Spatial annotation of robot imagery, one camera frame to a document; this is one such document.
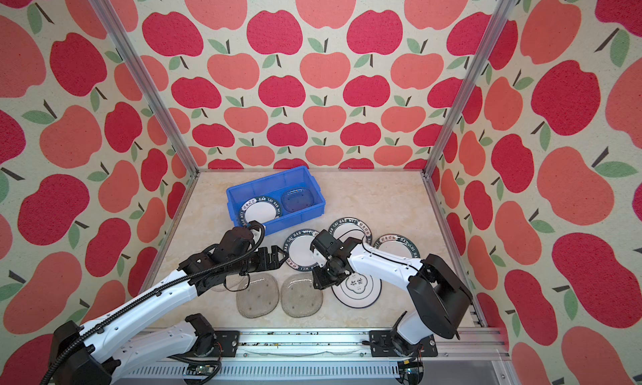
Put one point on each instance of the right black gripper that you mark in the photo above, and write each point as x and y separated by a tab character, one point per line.
319	284

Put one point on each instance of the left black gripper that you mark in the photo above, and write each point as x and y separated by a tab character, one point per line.
267	265

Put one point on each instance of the clear glass plate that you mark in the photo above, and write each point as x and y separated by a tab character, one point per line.
294	200
235	286
299	297
257	295

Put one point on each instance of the green rim plate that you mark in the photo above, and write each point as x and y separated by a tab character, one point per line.
346	227
297	245
398	245
262	209

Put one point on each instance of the clear glass plate top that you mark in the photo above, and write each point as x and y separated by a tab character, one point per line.
294	200

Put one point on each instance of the blue plastic bin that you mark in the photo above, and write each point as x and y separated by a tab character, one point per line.
274	186

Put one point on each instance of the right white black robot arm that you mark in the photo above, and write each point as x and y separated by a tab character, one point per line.
439	296

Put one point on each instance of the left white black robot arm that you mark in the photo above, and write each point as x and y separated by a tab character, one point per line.
104	349

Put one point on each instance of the white plate black pattern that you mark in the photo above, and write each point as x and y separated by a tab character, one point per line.
358	291

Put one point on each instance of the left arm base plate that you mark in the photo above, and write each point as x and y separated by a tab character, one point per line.
219	344

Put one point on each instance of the aluminium front rail frame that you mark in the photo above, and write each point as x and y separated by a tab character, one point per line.
334	356

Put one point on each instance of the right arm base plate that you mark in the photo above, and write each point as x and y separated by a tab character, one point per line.
387	344

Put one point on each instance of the right aluminium corner post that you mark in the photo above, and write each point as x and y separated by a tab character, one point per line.
480	60

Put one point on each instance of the aluminium corner post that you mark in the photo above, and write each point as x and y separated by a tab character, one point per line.
111	22
480	60

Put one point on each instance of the left aluminium corner post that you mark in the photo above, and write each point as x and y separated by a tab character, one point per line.
111	22

